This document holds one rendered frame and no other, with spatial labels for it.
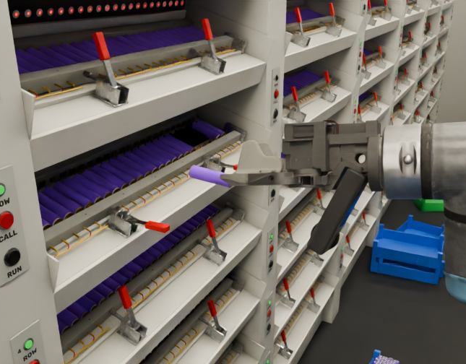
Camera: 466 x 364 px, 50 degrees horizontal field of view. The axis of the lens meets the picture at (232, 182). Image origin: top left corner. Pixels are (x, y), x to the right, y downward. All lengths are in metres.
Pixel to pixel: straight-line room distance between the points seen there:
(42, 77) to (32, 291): 0.25
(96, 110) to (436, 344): 1.73
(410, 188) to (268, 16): 0.55
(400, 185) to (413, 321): 1.65
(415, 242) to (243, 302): 1.51
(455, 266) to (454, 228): 0.05
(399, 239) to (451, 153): 2.04
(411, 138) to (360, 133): 0.06
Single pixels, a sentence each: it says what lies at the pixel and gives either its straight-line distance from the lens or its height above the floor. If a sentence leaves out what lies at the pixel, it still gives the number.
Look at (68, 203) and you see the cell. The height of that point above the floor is 0.98.
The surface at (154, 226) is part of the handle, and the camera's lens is 0.71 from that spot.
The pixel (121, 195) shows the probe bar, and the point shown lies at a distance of 0.79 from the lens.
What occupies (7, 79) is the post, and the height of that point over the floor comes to 1.19.
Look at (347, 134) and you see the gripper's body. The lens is 0.64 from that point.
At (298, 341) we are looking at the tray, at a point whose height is 0.17.
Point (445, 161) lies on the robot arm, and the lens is 0.60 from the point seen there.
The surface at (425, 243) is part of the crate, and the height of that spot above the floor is 0.10.
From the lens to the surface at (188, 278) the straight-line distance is 0.98.
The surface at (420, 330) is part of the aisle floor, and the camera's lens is 2.19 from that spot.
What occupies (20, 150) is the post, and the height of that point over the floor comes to 1.11.
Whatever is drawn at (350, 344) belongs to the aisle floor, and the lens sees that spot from 2.05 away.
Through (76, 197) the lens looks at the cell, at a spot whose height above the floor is 0.98.
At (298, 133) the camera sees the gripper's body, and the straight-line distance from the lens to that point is 0.64.
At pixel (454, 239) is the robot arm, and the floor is 1.00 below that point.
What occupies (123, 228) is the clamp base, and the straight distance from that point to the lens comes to 0.74.
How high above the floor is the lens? 1.28
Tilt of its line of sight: 22 degrees down
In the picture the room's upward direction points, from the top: straight up
